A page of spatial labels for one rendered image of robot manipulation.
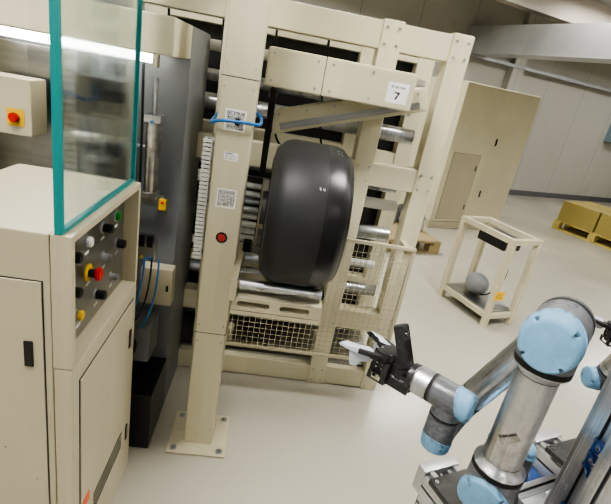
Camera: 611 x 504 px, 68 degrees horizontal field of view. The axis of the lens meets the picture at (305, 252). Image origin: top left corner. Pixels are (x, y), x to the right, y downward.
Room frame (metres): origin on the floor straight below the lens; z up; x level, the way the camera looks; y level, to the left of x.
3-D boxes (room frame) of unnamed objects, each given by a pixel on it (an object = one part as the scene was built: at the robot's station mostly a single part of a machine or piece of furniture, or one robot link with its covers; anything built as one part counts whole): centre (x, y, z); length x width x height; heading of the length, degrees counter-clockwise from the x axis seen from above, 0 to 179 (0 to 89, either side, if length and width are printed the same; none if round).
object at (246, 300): (1.64, 0.07, 0.84); 0.36 x 0.09 x 0.06; 97
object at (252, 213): (2.13, 0.35, 1.05); 0.20 x 0.15 x 0.30; 97
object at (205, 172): (1.69, 0.42, 1.19); 0.05 x 0.04 x 0.48; 7
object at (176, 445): (1.73, 0.34, 0.01); 0.27 x 0.27 x 0.02; 7
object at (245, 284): (1.64, 0.07, 0.90); 0.35 x 0.05 x 0.05; 97
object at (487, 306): (3.82, -1.61, 0.40); 0.60 x 0.35 x 0.80; 28
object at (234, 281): (1.75, 0.26, 0.90); 0.40 x 0.03 x 0.10; 7
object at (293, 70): (2.08, 0.00, 1.71); 0.61 x 0.25 x 0.15; 97
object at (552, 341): (0.84, -0.54, 1.09); 0.15 x 0.12 x 0.55; 144
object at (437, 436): (0.95, -0.43, 0.94); 0.11 x 0.08 x 0.11; 144
